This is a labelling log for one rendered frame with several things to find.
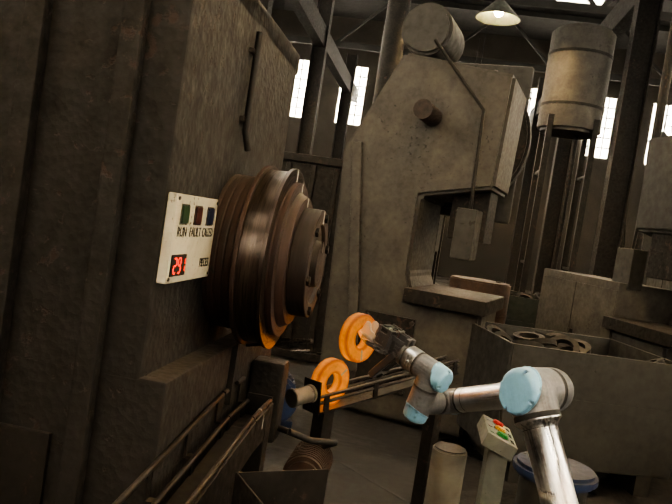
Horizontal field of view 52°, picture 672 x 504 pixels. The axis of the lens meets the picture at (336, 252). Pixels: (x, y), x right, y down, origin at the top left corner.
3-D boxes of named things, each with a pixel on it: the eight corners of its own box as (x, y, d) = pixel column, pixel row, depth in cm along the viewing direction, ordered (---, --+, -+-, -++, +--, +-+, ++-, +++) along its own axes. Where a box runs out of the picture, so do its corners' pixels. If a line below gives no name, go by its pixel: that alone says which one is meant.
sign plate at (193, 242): (155, 282, 135) (168, 191, 134) (199, 275, 161) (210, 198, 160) (166, 284, 135) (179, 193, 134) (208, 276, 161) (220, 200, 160)
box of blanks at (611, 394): (488, 481, 363) (512, 337, 360) (444, 430, 445) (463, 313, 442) (668, 500, 377) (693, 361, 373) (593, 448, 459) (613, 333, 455)
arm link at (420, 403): (438, 425, 207) (452, 393, 204) (412, 426, 200) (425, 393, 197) (421, 410, 212) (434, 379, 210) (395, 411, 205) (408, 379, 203)
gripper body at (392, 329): (392, 322, 217) (421, 341, 209) (382, 347, 219) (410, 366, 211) (377, 322, 211) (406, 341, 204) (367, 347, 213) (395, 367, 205)
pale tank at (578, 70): (506, 333, 990) (558, 18, 969) (499, 325, 1080) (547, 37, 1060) (571, 344, 978) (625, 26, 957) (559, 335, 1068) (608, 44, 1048)
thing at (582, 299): (573, 394, 627) (594, 275, 622) (653, 435, 519) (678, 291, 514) (520, 389, 615) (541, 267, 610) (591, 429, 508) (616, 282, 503)
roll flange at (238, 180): (179, 351, 159) (209, 149, 157) (236, 325, 206) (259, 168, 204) (221, 359, 158) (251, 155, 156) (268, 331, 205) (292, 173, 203)
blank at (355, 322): (339, 315, 215) (347, 317, 213) (371, 310, 227) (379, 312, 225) (336, 363, 217) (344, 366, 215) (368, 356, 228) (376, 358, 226)
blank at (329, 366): (318, 412, 228) (325, 415, 226) (303, 377, 221) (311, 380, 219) (347, 382, 237) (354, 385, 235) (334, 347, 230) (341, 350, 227)
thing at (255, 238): (221, 359, 158) (251, 155, 156) (268, 331, 205) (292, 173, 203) (248, 364, 157) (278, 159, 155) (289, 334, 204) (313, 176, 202)
